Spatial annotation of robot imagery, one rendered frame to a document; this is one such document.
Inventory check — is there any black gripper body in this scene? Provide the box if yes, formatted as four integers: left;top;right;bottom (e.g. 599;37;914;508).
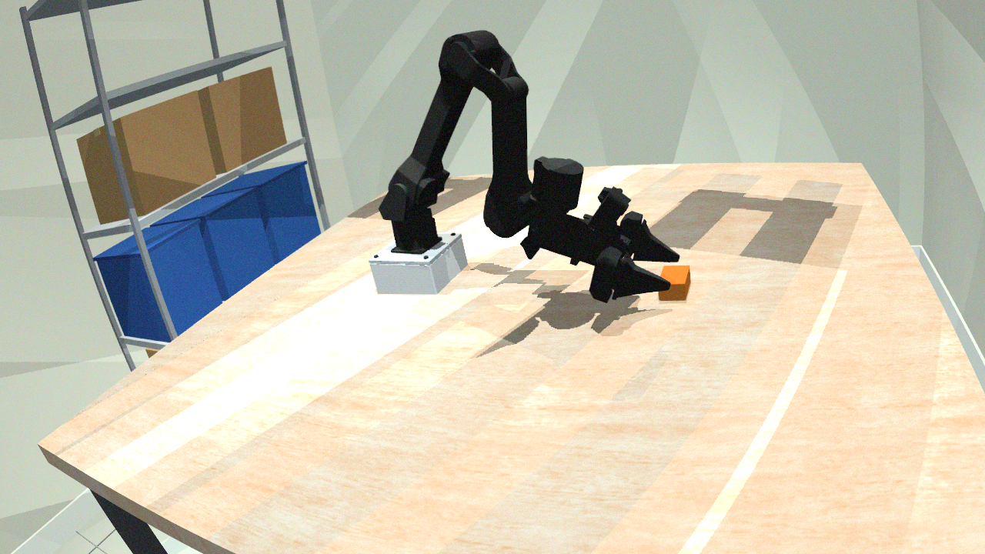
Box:
565;210;643;303

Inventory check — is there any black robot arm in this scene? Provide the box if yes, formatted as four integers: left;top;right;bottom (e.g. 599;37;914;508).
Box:
379;30;632;259

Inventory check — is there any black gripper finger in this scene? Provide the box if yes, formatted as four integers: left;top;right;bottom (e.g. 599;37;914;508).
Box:
612;252;671;300
633;219;680;262

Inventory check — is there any orange block with dark square face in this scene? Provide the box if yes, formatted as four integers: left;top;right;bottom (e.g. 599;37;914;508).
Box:
658;265;691;301

